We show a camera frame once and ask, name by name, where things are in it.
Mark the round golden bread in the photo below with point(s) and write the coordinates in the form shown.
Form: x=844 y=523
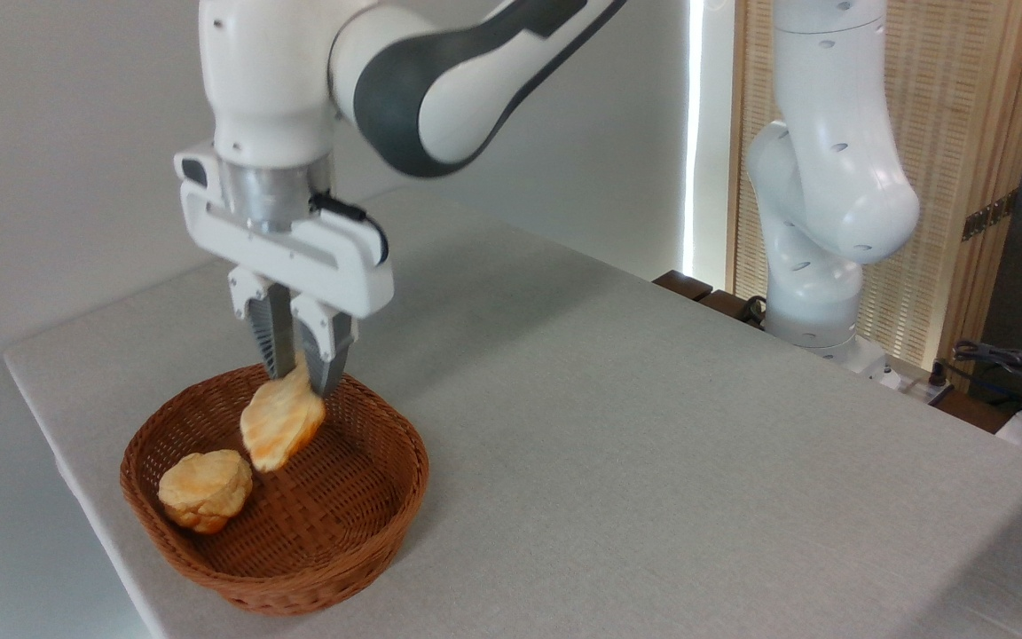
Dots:
x=206 y=488

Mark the brown wicker basket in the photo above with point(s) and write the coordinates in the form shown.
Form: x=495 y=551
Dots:
x=351 y=497

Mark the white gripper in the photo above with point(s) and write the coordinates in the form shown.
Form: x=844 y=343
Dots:
x=334 y=266

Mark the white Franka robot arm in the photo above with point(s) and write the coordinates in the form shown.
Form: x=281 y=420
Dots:
x=830 y=177

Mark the long golden bread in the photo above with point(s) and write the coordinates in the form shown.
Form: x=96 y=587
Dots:
x=282 y=422

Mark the metal screen hinge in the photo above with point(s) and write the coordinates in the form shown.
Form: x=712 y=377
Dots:
x=990 y=215

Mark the dark wooden block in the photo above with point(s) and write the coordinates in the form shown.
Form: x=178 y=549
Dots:
x=682 y=284
x=728 y=306

